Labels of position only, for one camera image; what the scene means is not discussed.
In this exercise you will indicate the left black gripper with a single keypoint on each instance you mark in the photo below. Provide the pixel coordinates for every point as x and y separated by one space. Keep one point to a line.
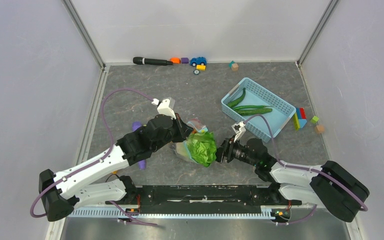
184 129

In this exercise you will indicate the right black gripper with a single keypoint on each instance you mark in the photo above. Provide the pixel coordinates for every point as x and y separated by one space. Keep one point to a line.
225 149

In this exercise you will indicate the clear zip top bag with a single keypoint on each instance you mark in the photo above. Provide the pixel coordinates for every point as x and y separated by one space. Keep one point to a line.
180 149

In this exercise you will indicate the green toy cucumber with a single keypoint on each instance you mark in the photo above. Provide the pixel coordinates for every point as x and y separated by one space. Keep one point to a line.
255 111

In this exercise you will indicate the green toy cabbage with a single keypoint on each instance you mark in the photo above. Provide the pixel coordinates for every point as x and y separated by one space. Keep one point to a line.
202 148

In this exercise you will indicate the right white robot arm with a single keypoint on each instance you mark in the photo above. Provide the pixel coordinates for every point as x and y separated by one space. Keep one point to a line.
328 185

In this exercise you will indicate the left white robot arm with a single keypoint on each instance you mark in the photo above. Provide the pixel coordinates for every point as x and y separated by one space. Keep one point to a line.
64 191

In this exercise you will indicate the purple toy cylinder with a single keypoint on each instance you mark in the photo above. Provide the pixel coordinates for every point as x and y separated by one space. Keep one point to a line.
142 164

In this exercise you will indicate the thin green toy pepper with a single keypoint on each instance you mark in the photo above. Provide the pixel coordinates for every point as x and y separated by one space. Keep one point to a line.
250 107

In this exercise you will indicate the curved green toy bean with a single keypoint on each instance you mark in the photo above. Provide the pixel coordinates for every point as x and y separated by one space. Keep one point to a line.
238 100

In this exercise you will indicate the light blue plastic basket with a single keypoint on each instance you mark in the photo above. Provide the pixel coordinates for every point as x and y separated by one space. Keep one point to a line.
257 95

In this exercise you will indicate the multicolour block stack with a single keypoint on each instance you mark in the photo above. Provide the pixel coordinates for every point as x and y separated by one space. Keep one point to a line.
299 118

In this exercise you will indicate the green small cube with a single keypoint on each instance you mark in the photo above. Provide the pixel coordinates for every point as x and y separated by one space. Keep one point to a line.
315 119

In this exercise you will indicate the orange toy block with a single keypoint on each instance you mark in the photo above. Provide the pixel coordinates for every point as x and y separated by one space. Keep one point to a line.
175 60

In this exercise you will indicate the wooden small cube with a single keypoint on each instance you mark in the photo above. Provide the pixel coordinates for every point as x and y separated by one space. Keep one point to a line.
319 129

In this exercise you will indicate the purple toy block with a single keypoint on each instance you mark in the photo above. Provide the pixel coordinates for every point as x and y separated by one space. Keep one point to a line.
184 60

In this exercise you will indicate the yellow toy block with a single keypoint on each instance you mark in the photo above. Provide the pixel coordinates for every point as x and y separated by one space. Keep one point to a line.
201 67

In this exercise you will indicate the black microphone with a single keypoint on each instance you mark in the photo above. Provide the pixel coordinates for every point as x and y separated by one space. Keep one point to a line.
151 61

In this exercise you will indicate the blue toy car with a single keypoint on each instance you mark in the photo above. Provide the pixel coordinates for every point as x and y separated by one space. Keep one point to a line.
198 61

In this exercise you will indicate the teal and wood cubes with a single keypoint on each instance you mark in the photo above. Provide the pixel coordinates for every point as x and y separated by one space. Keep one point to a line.
234 66

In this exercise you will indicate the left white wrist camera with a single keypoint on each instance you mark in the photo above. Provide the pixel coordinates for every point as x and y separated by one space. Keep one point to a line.
165 106

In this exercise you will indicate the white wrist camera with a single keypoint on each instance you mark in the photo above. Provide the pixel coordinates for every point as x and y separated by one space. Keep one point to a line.
239 129
165 106

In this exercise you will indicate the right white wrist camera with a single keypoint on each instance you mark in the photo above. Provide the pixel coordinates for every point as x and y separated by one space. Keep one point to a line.
239 129

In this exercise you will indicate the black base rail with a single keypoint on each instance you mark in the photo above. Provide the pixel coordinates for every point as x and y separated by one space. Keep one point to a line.
204 199

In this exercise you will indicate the white cable duct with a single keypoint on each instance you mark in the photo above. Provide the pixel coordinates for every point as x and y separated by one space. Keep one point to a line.
114 212

